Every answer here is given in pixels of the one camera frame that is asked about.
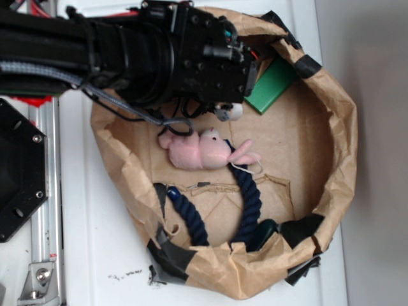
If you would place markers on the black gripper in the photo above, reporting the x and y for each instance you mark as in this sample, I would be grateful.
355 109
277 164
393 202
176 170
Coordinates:
196 55

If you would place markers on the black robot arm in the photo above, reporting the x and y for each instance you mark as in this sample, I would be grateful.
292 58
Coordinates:
148 55

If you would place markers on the green sponge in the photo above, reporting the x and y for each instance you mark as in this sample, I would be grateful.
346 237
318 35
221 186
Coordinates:
271 85

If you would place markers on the pink plush bunny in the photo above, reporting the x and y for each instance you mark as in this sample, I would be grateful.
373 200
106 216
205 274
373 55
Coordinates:
206 151

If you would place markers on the brown paper bag tray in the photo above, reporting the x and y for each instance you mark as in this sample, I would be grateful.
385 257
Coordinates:
308 142

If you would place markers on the white plastic bin lid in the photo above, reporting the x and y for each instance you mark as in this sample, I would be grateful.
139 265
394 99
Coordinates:
104 258

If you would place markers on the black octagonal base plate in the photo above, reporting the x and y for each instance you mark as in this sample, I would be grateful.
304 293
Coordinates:
23 170

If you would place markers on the aluminium extrusion rail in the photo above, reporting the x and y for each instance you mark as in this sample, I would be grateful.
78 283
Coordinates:
46 223

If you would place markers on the metal corner bracket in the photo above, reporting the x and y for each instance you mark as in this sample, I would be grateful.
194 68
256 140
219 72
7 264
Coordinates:
41 286

